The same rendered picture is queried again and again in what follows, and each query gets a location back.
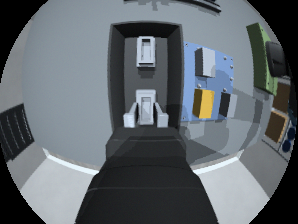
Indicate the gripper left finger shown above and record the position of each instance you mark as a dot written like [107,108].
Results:
[131,118]

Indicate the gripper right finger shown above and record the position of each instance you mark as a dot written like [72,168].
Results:
[159,117]

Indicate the yellow rectangular block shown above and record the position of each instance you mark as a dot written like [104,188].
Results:
[203,103]

